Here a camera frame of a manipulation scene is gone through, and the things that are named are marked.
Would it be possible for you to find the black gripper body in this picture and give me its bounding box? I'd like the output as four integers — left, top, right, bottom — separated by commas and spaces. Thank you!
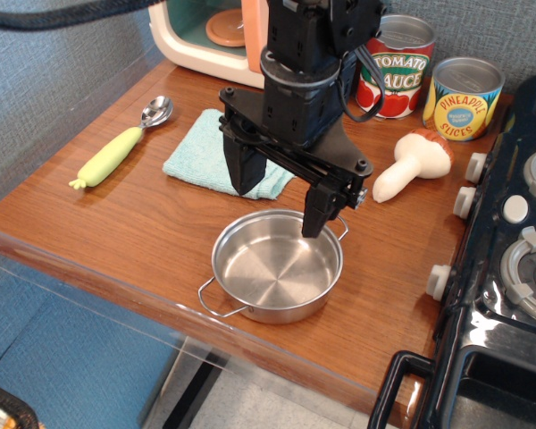
219, 53, 374, 210

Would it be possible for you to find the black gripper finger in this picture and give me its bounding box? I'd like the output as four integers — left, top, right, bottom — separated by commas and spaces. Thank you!
223, 134, 267, 196
302, 183, 342, 238

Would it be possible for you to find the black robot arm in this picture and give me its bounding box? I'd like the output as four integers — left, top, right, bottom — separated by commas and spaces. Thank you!
220, 1, 386, 238

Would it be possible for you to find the turquoise cloth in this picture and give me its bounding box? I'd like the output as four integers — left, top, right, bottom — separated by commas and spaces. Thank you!
163, 109, 294, 200

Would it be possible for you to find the silver steel pot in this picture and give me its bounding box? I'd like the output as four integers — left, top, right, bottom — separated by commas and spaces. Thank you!
197, 209, 349, 324

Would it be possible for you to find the toy mushroom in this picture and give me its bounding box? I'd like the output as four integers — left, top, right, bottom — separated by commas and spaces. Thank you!
372, 128, 455, 203

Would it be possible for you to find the orange plate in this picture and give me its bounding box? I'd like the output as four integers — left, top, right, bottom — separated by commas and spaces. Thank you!
205, 8, 245, 47

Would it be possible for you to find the tomato sauce can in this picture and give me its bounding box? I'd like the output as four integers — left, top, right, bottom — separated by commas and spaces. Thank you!
356, 14, 436, 119

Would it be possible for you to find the white toy microwave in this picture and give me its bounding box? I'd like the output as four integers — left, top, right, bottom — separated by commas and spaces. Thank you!
149, 1, 268, 88

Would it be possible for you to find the pineapple slices can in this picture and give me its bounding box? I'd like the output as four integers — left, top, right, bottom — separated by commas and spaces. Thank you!
423, 57, 505, 141

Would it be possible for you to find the black toy stove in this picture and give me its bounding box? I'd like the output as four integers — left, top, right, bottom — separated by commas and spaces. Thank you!
368, 75, 536, 428

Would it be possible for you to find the black object bottom left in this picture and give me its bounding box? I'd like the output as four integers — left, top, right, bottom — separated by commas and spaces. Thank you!
0, 388, 43, 429

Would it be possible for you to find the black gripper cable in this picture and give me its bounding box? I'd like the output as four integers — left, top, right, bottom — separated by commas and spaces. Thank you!
339, 44, 387, 124

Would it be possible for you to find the spoon with green handle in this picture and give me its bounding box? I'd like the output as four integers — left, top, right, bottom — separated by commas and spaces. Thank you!
68, 96, 173, 189

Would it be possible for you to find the black braided cable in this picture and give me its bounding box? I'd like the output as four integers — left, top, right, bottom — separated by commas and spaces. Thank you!
0, 0, 162, 31

